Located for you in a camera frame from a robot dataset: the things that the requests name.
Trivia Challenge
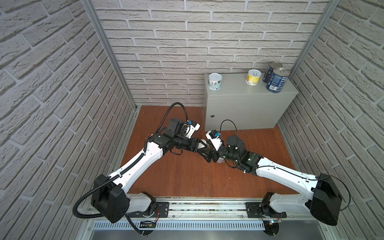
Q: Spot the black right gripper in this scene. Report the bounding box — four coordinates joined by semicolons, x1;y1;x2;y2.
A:
198;140;240;165

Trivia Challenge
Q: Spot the orange can white lid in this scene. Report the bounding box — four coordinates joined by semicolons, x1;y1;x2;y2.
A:
217;158;225;164

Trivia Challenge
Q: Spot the grey label can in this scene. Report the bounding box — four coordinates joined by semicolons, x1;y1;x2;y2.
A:
208;73;223;91

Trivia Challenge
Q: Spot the yellow label can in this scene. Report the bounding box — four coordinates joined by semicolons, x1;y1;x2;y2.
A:
246;69;262;86

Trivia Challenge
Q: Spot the red label soup can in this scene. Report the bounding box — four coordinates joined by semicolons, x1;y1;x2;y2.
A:
263;62;283;83

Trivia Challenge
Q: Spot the blue Progresso soup can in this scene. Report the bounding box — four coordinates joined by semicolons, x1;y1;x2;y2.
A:
266;68;290;93

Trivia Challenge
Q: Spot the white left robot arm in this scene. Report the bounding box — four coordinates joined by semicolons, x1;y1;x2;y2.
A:
92;134;209;223

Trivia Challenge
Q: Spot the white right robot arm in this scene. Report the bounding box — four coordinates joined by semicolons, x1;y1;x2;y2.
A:
198;147;342;226

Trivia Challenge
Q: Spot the grey metal cabinet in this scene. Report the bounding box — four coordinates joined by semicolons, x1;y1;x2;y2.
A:
203;73;299;132

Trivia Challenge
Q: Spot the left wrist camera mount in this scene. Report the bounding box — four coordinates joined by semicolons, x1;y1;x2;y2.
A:
164;118;200;139

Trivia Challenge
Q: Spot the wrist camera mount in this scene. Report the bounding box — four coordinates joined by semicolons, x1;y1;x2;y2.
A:
205;129;247;157
164;118;200;139

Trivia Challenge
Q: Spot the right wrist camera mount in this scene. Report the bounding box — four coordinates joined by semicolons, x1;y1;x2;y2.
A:
205;129;247;157

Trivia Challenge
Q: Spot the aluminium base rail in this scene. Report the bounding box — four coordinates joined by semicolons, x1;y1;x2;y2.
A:
91;197;318;235

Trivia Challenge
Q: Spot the black corrugated left cable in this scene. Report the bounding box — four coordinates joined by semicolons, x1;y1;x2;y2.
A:
72;102;190;219

